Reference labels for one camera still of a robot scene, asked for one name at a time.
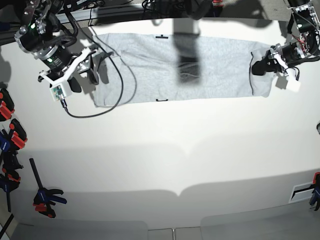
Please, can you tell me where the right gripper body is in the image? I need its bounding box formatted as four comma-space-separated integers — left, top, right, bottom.
39, 47, 99, 93

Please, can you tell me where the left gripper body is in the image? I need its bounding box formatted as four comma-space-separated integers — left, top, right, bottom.
251, 43, 304, 77

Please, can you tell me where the grey T-shirt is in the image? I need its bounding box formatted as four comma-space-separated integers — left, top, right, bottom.
93, 33, 276, 107

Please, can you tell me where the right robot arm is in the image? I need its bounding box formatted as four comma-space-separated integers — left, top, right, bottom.
14, 0, 80, 82

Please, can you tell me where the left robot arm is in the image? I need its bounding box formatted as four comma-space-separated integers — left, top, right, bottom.
251, 0, 320, 76

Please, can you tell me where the upper red black clamp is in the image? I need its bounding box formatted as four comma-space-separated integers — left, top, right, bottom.
0, 88, 15, 122

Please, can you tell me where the red black clamp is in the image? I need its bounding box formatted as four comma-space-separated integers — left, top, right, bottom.
9, 118, 28, 151
0, 88, 15, 122

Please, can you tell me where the blue black clamp left edge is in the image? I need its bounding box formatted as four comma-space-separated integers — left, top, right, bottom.
0, 129, 23, 213

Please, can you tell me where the black blue bar clamp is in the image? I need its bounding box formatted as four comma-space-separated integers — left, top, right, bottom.
29, 158, 67, 219

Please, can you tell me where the right edge blue red clamp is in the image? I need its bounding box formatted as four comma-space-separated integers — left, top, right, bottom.
309, 172, 320, 211

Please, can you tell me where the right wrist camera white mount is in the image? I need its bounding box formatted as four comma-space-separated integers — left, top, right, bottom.
39, 47, 99, 102

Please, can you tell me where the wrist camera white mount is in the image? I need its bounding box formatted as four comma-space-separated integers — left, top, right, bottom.
39, 47, 99, 102
268, 44, 301, 93

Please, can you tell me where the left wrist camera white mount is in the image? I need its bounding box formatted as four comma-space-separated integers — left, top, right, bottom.
268, 44, 301, 93

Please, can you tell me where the black camera cable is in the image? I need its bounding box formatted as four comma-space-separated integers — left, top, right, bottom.
61, 24, 138, 119

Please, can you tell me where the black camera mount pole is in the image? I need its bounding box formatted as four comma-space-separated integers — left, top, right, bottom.
183, 0, 213, 21

